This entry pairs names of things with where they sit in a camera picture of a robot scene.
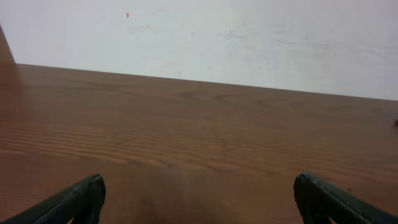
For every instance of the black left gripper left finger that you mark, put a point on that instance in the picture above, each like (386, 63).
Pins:
(79, 203)

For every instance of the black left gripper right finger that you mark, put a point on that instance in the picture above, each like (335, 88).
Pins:
(319, 201)

